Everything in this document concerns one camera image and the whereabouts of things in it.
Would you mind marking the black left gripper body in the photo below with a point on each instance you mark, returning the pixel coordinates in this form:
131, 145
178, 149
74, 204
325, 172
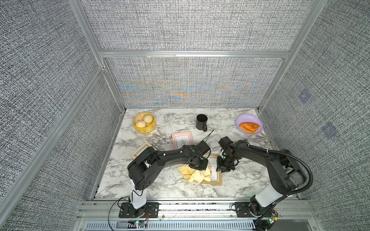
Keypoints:
201, 164

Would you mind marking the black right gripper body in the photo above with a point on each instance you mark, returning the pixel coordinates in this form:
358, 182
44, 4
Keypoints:
224, 164

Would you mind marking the yellow microfibre cloth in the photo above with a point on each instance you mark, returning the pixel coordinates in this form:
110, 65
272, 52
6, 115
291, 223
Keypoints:
192, 175

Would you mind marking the wooden picture frame deer print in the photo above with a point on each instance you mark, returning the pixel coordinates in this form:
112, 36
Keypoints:
216, 176

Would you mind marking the pink picture frame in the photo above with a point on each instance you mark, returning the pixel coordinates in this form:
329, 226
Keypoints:
181, 139

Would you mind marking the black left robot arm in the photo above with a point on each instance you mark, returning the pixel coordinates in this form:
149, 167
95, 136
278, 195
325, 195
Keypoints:
145, 168

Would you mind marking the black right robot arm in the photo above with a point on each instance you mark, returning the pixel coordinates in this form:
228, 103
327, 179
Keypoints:
288, 174

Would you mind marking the black mug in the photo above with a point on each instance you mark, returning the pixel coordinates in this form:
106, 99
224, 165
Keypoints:
201, 122

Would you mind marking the orange food in bowl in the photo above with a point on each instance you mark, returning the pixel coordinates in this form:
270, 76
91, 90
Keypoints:
249, 127

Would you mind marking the purple bowl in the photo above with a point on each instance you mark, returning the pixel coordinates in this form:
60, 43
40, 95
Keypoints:
247, 118

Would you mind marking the right steamed bun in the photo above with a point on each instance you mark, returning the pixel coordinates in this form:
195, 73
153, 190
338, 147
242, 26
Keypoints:
148, 119

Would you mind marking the steamed bun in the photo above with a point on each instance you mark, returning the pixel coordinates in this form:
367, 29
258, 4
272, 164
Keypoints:
140, 124
148, 119

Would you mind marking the yellow bamboo steamer basket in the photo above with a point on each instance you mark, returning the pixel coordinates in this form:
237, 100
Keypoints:
147, 129

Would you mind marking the left steamed bun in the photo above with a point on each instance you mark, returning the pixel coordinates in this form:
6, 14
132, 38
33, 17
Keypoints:
140, 124

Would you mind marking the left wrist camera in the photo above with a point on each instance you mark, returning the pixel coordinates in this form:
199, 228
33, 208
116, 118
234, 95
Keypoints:
202, 148

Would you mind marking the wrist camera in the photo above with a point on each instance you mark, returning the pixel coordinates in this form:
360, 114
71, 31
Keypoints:
202, 148
225, 143

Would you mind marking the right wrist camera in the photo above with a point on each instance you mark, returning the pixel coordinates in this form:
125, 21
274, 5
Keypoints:
225, 143

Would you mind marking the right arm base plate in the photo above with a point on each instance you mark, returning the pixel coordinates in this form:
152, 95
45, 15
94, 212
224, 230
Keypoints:
242, 209

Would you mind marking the light wood picture frame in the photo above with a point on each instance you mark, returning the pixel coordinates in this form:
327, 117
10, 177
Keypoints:
138, 151

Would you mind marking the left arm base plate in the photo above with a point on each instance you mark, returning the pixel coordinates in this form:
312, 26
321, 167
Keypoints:
149, 210

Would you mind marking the aluminium front rail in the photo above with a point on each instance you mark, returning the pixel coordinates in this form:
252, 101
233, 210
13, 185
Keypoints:
290, 208

